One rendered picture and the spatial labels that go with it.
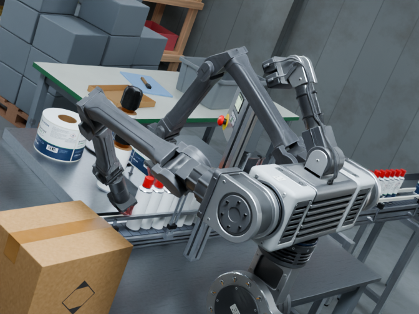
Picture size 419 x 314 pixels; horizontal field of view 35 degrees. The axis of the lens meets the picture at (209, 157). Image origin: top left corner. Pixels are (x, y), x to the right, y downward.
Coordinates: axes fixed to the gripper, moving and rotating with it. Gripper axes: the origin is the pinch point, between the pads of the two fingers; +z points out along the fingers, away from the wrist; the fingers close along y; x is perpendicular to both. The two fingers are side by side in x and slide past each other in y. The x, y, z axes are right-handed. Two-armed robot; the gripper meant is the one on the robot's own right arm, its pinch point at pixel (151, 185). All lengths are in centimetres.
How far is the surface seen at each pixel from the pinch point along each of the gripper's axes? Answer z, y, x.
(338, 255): 18, -89, 36
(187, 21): 29, -374, -396
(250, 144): -30.2, -14.4, 23.3
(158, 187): -3.7, 3.8, 6.7
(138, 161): 6.0, -18.1, -29.3
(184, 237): 15.9, -14.2, 11.7
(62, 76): 21, -59, -155
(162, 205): 3.5, -0.5, 8.0
